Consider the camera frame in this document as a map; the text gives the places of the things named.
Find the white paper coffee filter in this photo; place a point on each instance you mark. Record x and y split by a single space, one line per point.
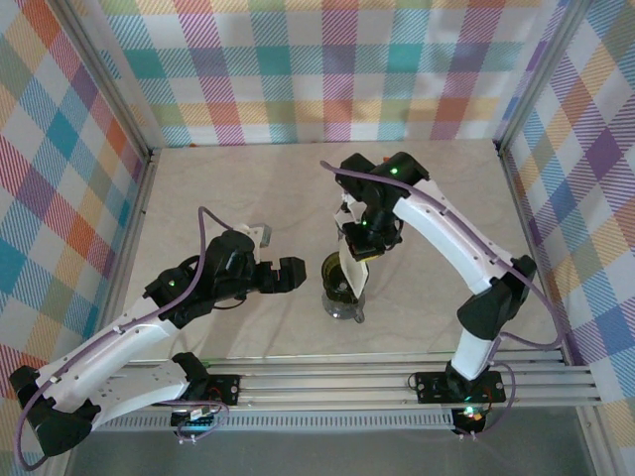
358 277

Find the dark green plastic dripper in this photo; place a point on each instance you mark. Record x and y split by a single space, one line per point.
332 270

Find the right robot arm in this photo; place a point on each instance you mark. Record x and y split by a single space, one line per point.
436 238

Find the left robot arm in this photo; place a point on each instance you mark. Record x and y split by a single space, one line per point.
144 387

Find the clear glass server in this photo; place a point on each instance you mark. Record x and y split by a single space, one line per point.
342 312

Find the left circuit board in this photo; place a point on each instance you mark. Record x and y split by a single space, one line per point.
193 419

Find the circuit board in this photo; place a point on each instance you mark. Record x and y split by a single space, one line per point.
469 419
193 419

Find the plaid fabric backdrop panel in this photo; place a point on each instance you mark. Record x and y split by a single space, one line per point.
44 173
322 69
595 198

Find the right circuit board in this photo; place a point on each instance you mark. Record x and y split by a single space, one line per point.
469 419

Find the aluminium table edge rail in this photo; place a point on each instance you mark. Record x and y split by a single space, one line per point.
139 208
521 208

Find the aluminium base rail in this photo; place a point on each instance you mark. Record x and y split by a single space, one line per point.
322 387

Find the aluminium frame post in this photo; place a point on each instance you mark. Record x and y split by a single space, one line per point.
111 79
541 74

